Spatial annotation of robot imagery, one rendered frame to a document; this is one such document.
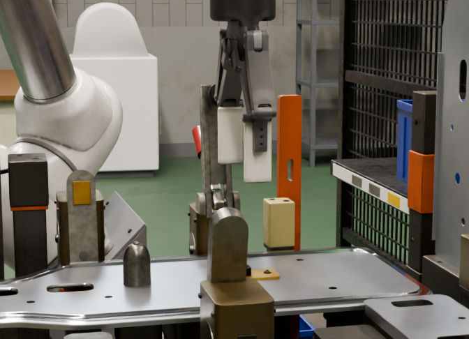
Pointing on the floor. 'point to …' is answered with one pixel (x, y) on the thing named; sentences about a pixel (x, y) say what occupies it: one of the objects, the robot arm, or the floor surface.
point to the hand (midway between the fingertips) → (243, 162)
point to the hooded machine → (122, 85)
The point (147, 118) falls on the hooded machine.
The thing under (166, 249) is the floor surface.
